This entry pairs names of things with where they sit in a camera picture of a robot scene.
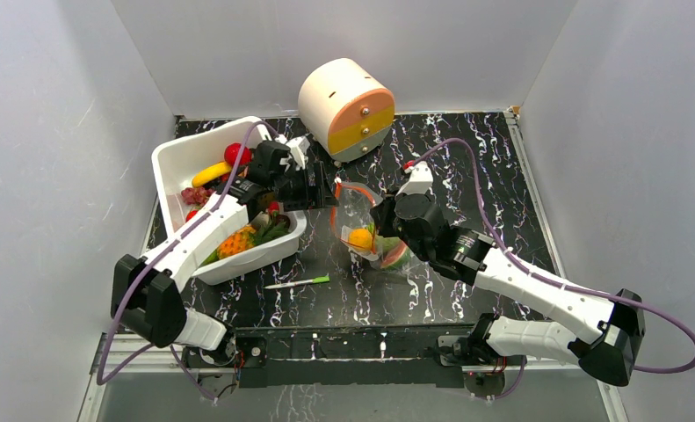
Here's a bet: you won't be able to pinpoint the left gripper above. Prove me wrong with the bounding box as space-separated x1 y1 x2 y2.
271 164 337 213

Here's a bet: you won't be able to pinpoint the green toy cabbage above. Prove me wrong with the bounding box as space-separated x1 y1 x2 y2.
366 223 402 254

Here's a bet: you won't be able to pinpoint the clear zip top bag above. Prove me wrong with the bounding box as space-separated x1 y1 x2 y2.
329 178 420 273

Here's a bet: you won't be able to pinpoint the toy orange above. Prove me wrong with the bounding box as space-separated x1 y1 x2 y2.
348 228 373 252

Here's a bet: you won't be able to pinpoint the toy watermelon slice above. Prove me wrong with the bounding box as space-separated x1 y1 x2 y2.
380 243 411 271

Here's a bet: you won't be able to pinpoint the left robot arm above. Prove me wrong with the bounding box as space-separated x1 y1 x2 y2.
110 136 338 366

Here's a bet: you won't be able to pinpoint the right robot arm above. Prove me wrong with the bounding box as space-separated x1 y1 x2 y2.
370 193 645 387

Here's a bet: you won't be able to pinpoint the red toy chili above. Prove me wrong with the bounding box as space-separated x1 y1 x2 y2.
267 201 281 215

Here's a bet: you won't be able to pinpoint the toy pineapple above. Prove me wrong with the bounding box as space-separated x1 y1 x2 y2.
213 215 291 259

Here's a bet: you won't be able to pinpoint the round mini drawer cabinet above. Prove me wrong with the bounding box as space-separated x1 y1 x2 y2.
298 58 395 164

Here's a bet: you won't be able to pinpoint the red toy apple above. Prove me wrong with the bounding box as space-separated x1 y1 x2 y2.
223 142 252 166

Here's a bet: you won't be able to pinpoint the yellow toy banana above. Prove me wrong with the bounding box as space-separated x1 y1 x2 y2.
192 162 233 188

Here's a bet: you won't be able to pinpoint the purple toy grapes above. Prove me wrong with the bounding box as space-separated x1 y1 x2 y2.
180 186 214 206

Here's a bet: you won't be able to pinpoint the toy strawberry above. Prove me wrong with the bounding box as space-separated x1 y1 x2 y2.
185 209 199 222

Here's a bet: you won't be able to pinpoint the white plastic bin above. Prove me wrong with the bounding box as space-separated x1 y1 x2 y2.
150 115 308 287

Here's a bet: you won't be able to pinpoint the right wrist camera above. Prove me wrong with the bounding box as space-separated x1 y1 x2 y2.
396 161 434 195

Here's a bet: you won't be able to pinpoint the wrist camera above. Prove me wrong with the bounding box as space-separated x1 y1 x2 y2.
276 135 310 171
396 161 434 195

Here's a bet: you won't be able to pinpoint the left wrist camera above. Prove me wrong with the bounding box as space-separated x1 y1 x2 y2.
276 135 310 171

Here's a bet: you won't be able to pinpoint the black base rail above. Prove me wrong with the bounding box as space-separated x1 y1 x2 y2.
235 324 474 389

